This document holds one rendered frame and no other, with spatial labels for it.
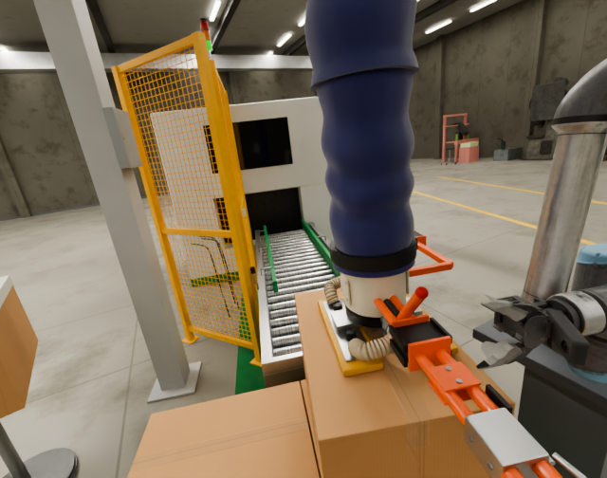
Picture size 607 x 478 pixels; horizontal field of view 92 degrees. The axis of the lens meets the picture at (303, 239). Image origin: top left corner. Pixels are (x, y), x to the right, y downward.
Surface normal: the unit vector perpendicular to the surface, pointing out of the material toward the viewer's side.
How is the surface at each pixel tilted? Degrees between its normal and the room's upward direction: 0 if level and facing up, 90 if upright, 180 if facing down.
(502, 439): 0
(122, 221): 90
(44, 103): 90
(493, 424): 0
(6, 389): 90
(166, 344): 90
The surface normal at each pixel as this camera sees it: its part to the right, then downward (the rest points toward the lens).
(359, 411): -0.11, -0.95
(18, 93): 0.43, 0.22
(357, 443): 0.11, 0.29
